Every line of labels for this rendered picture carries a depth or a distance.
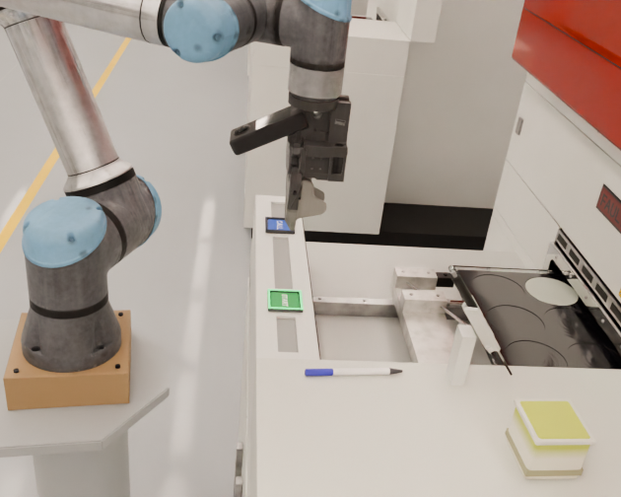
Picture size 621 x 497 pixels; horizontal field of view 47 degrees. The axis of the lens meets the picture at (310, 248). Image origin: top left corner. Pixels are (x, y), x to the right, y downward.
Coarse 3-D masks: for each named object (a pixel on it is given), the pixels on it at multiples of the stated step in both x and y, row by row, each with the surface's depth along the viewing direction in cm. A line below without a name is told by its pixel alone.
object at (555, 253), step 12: (552, 252) 147; (564, 252) 144; (552, 264) 148; (564, 264) 141; (576, 276) 136; (576, 288) 136; (588, 288) 133; (588, 300) 131; (600, 300) 129; (600, 312) 127; (600, 324) 126; (612, 324) 123; (612, 336) 122
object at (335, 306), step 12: (324, 300) 137; (336, 300) 138; (348, 300) 138; (360, 300) 138; (372, 300) 139; (384, 300) 139; (324, 312) 138; (336, 312) 138; (348, 312) 138; (360, 312) 138; (372, 312) 139; (384, 312) 139; (456, 312) 140
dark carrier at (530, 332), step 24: (480, 288) 137; (504, 288) 138; (504, 312) 131; (528, 312) 132; (552, 312) 132; (576, 312) 133; (504, 336) 124; (528, 336) 125; (552, 336) 125; (576, 336) 126; (600, 336) 127; (528, 360) 119; (552, 360) 119; (576, 360) 120; (600, 360) 120
